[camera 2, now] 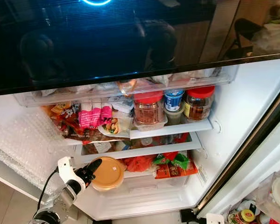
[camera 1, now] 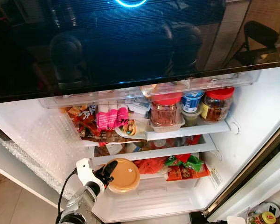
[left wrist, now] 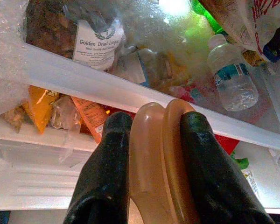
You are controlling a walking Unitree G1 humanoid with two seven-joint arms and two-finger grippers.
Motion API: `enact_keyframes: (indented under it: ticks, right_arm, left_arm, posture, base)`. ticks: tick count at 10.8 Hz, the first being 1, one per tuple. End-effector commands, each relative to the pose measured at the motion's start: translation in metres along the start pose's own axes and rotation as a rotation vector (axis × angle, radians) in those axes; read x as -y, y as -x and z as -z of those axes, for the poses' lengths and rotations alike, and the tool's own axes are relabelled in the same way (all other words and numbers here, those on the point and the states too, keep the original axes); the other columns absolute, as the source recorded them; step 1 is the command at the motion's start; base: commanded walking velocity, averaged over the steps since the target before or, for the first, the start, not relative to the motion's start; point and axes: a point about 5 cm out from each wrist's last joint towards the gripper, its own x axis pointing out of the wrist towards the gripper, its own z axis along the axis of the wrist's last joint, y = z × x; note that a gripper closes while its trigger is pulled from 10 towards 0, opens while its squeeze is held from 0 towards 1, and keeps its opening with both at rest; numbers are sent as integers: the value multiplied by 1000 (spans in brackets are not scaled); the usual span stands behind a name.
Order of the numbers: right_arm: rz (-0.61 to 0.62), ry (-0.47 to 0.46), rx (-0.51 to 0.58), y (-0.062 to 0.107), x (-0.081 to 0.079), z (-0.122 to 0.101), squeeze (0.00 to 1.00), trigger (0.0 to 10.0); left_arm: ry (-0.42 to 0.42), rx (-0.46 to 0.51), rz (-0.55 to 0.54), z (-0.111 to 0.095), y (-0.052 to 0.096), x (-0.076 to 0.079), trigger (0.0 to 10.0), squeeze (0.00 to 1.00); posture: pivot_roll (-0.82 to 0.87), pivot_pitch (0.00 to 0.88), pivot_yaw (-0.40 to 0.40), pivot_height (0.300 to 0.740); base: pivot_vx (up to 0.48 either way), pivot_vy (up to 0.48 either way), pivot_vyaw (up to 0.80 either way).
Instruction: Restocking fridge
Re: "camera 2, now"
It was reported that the black glass fridge door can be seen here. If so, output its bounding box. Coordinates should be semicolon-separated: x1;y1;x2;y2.
0;0;280;97

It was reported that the red lidded glass jar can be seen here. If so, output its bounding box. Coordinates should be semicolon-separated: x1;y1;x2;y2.
133;91;165;126
183;85;216;122

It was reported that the translucent plastic tub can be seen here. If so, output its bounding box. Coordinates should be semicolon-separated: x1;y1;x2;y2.
164;110;185;126

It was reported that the clear plastic food box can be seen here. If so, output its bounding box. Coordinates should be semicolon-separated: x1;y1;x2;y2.
133;116;168;131

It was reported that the white fridge compartment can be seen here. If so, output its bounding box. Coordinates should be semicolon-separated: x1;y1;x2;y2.
0;58;280;221

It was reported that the clear bubble wrap sheet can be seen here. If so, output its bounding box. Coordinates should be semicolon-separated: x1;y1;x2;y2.
0;107;80;192

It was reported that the yellow lidded jar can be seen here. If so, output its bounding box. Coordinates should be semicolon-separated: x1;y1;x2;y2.
236;209;257;224

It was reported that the clear bag of nuts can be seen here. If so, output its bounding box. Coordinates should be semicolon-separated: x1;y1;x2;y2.
97;117;131;138

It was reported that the red mesh bag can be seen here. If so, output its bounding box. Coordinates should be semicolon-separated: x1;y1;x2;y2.
121;155;157;172

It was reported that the pink and white package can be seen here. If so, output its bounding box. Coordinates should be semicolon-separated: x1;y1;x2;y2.
78;103;114;130

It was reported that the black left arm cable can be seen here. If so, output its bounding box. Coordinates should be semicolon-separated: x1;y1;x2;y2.
36;167;61;220

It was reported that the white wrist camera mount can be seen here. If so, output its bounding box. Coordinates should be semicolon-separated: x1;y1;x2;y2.
57;156;85;189
205;213;225;224

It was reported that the white fridge bin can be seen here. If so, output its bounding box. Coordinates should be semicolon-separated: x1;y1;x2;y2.
79;173;201;220

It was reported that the red orange food packet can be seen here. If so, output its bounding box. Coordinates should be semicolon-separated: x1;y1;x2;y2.
155;161;199;179

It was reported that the clear plastic bag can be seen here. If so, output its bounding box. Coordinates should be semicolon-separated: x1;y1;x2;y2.
226;166;280;224

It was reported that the orange snack bag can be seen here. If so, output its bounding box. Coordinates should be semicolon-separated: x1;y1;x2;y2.
43;104;82;140

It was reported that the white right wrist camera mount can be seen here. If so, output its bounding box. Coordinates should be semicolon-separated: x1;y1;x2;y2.
205;213;225;224

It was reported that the round orange lidded container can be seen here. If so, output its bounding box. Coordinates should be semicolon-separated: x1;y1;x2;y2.
91;156;126;192

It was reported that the green food package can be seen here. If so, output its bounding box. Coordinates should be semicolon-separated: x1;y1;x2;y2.
153;152;191;169

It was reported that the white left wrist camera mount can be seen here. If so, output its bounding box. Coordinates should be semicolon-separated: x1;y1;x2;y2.
57;156;85;189

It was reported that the white fridge shelf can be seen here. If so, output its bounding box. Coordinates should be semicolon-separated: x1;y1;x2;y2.
82;138;202;161
75;117;213;145

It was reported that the clear plastic fridge drawer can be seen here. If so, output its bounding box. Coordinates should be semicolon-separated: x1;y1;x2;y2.
14;64;239;107

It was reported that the white fridge door black edge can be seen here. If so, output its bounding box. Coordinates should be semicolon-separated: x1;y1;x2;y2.
196;91;280;217

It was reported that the blue lidded white tub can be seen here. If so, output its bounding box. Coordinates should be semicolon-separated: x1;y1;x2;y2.
163;89;185;112

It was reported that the white plastic box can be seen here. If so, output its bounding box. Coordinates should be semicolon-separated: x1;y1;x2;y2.
112;100;134;116

